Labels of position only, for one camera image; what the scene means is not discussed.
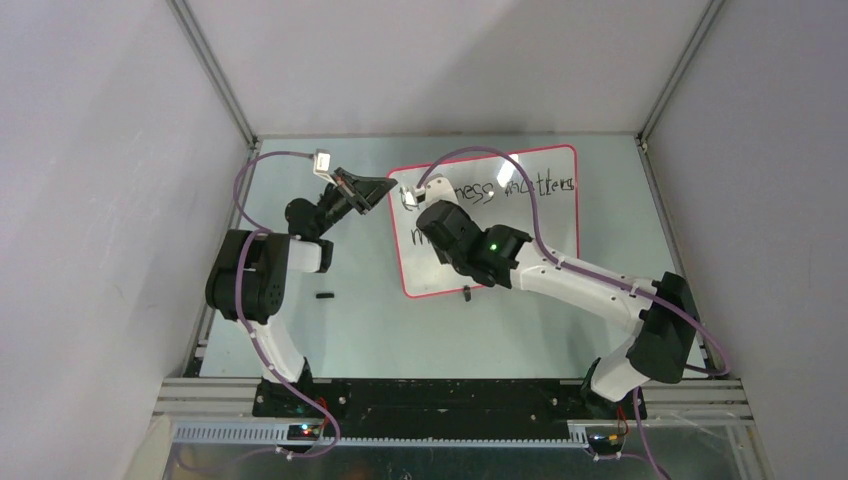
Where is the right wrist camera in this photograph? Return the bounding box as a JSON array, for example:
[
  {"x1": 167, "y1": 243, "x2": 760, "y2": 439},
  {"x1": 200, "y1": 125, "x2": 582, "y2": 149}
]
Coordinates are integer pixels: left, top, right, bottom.
[{"x1": 401, "y1": 175, "x2": 459, "y2": 209}]

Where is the circuit board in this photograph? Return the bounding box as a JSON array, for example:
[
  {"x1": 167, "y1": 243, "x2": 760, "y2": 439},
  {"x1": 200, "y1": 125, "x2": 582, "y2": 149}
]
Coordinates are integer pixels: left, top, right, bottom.
[
  {"x1": 286, "y1": 423, "x2": 323, "y2": 442},
  {"x1": 588, "y1": 434, "x2": 626, "y2": 456}
]

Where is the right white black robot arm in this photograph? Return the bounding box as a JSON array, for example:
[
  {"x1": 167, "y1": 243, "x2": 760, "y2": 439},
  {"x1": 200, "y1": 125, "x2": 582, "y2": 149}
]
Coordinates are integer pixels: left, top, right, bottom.
[{"x1": 416, "y1": 200, "x2": 696, "y2": 418}]

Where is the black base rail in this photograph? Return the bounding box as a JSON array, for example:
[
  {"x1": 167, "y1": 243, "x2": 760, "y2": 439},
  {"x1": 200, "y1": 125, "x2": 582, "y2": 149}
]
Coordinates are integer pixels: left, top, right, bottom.
[{"x1": 252, "y1": 379, "x2": 647, "y2": 440}]

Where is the right circuit board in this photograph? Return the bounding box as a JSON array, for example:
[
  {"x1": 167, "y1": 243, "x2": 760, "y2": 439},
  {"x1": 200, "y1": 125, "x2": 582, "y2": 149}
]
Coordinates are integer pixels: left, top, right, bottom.
[{"x1": 588, "y1": 434, "x2": 626, "y2": 456}]

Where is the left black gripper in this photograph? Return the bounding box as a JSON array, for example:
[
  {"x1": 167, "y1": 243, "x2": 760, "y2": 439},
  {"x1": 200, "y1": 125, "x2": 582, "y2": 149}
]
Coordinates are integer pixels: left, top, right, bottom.
[{"x1": 315, "y1": 168, "x2": 396, "y2": 238}]

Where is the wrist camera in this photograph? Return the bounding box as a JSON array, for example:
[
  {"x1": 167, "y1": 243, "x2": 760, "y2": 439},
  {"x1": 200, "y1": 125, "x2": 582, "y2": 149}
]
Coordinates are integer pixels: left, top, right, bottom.
[
  {"x1": 312, "y1": 149, "x2": 335, "y2": 184},
  {"x1": 401, "y1": 175, "x2": 459, "y2": 209}
]

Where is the purple cable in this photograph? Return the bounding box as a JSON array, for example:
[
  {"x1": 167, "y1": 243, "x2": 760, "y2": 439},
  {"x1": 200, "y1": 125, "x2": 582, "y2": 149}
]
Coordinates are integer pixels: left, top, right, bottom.
[
  {"x1": 415, "y1": 146, "x2": 731, "y2": 480},
  {"x1": 231, "y1": 151, "x2": 342, "y2": 480}
]

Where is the aluminium frame profile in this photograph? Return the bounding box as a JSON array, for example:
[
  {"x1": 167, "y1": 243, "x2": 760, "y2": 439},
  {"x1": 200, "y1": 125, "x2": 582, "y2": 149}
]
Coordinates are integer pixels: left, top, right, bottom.
[{"x1": 151, "y1": 377, "x2": 260, "y2": 422}]

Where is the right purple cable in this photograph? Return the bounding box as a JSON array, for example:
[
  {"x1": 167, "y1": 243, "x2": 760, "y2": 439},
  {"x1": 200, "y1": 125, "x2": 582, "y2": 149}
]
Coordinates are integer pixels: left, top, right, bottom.
[{"x1": 415, "y1": 146, "x2": 731, "y2": 480}]

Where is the white object at corner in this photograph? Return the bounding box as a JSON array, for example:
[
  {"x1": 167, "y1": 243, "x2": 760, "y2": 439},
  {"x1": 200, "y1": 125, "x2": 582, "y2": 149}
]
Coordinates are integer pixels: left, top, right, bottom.
[{"x1": 124, "y1": 415, "x2": 174, "y2": 480}]

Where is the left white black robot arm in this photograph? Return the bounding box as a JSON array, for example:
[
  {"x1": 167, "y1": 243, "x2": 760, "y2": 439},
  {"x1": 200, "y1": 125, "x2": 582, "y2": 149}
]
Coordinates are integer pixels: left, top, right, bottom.
[{"x1": 205, "y1": 167, "x2": 398, "y2": 417}]

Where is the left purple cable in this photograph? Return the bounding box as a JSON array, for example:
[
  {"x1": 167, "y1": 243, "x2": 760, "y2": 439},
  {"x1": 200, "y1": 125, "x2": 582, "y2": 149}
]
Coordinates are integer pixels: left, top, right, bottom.
[{"x1": 231, "y1": 151, "x2": 342, "y2": 480}]

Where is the left circuit board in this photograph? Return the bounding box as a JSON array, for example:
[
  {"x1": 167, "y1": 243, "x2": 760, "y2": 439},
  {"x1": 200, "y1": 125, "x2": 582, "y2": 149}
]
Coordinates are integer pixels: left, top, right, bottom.
[{"x1": 286, "y1": 423, "x2": 323, "y2": 442}]

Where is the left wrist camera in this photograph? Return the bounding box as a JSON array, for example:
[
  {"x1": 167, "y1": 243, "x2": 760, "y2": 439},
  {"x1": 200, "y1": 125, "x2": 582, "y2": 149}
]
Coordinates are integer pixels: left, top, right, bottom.
[{"x1": 312, "y1": 149, "x2": 335, "y2": 184}]

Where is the pink framed whiteboard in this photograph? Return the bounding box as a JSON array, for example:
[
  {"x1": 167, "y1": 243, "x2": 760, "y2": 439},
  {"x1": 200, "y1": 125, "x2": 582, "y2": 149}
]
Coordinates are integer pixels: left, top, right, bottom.
[{"x1": 385, "y1": 144, "x2": 580, "y2": 300}]

